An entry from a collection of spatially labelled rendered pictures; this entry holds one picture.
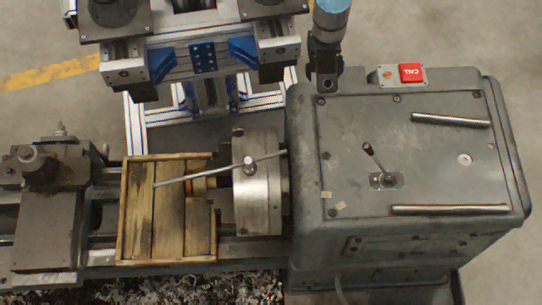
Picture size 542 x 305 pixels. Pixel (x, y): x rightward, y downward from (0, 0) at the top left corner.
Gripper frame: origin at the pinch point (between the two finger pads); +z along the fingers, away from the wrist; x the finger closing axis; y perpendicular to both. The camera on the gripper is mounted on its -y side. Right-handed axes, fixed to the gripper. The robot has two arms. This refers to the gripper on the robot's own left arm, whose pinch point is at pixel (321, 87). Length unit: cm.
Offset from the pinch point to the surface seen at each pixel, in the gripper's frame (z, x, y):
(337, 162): 12.2, -3.5, -15.1
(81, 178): 36, 69, -5
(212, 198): 27.4, 30.2, -17.0
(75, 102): 138, 109, 83
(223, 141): 18.3, 26.0, -3.9
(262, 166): 14.2, 15.9, -14.0
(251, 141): 14.8, 18.1, -6.4
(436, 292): 84, -44, -38
